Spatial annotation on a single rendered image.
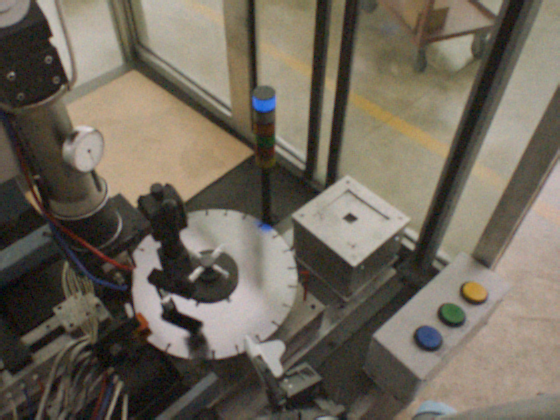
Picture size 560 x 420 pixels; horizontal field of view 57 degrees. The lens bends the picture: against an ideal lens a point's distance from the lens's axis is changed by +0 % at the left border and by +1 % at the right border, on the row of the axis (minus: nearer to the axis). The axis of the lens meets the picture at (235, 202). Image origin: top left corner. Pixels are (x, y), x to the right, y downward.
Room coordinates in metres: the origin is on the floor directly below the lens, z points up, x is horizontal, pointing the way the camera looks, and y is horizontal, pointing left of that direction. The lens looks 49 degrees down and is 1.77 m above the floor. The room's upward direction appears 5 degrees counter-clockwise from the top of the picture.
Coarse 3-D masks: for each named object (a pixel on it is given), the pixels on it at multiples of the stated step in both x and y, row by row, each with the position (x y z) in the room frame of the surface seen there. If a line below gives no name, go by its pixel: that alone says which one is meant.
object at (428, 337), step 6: (420, 330) 0.41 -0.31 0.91; (426, 330) 0.41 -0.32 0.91; (432, 330) 0.40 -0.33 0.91; (420, 336) 0.39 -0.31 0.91; (426, 336) 0.39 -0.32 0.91; (432, 336) 0.39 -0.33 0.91; (438, 336) 0.39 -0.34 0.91; (420, 342) 0.39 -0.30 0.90; (426, 342) 0.38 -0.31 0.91; (432, 342) 0.38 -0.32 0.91; (438, 342) 0.38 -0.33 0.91; (432, 348) 0.37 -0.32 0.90
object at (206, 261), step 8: (224, 248) 0.56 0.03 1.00; (200, 256) 0.54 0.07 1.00; (208, 256) 0.54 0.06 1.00; (216, 256) 0.54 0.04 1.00; (200, 264) 0.52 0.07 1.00; (208, 264) 0.52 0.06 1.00; (200, 272) 0.51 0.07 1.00; (208, 272) 0.52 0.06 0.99; (224, 272) 0.50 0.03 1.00; (192, 280) 0.50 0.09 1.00
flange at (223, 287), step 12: (204, 252) 0.58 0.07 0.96; (216, 264) 0.54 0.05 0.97; (228, 264) 0.55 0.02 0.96; (204, 276) 0.52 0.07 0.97; (216, 276) 0.51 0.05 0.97; (228, 276) 0.52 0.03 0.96; (204, 288) 0.50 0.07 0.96; (216, 288) 0.50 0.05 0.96; (228, 288) 0.50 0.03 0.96; (204, 300) 0.48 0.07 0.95; (216, 300) 0.48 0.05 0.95
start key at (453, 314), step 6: (444, 306) 0.45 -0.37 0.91; (450, 306) 0.45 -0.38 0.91; (456, 306) 0.45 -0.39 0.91; (444, 312) 0.44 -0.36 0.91; (450, 312) 0.44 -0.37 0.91; (456, 312) 0.44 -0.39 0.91; (462, 312) 0.43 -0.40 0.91; (444, 318) 0.43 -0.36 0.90; (450, 318) 0.42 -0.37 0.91; (456, 318) 0.42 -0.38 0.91; (462, 318) 0.42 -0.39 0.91; (456, 324) 0.42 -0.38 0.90
